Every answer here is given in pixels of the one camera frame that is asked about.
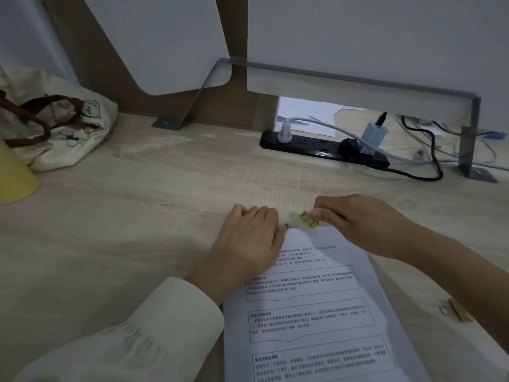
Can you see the person's right hand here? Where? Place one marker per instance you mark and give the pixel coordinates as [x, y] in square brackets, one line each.
[366, 222]

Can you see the person's left hand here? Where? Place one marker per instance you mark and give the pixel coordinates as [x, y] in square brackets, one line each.
[238, 250]

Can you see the person's left thumb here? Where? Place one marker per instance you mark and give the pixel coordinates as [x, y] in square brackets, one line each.
[284, 228]

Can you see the person's right thumb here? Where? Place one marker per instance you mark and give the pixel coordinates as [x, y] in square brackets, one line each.
[328, 218]

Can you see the gold binder clip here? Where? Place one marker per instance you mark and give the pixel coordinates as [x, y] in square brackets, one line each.
[457, 310]
[307, 219]

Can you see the printed white paper sheets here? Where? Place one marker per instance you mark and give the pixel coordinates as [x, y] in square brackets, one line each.
[318, 314]

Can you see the person's right forearm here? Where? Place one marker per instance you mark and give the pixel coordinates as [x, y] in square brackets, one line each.
[457, 274]

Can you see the person's left forearm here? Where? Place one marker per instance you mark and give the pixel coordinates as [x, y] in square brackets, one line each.
[131, 338]

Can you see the black power plug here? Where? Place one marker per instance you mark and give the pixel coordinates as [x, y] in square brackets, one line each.
[350, 151]

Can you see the black power strip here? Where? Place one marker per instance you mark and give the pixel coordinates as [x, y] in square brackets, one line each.
[318, 147]

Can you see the white square power adapter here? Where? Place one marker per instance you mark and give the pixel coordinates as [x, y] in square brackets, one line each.
[373, 137]

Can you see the white round charger plug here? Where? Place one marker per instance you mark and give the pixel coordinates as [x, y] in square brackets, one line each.
[284, 133]

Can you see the blank white paper sheet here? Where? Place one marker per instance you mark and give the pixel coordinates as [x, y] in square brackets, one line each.
[310, 113]

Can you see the large white partition panel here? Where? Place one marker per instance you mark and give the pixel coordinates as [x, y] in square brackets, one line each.
[377, 39]

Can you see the brown partition board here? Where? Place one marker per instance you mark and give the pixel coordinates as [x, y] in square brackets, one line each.
[119, 75]

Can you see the white rounded partition panel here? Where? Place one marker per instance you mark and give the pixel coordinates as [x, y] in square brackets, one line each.
[167, 35]

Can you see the cream bear print tote bag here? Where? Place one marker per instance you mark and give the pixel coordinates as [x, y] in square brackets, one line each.
[47, 127]

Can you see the yellow cone-shaped cup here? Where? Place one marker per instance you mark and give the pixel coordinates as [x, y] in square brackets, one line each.
[14, 178]

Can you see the grey metal bracket frame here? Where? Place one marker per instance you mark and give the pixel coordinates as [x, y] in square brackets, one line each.
[318, 73]

